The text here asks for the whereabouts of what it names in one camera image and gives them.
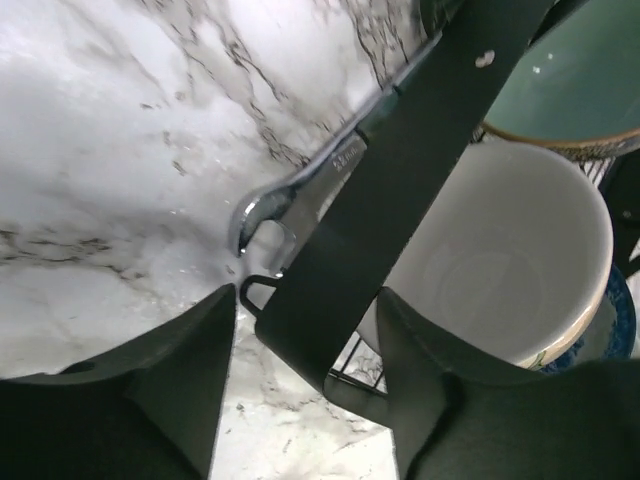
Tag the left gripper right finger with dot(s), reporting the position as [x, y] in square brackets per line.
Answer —
[457, 412]

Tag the mint green floral bowl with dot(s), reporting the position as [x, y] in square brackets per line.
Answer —
[576, 91]

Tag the black wire dish rack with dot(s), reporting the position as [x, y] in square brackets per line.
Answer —
[422, 125]

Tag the silver wrench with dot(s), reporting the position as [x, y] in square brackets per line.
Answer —
[297, 202]

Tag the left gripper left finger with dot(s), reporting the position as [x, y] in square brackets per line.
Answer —
[147, 409]

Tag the blue floral bowl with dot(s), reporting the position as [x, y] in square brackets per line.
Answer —
[611, 333]

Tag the beige floral bowl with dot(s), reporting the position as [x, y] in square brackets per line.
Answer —
[513, 256]

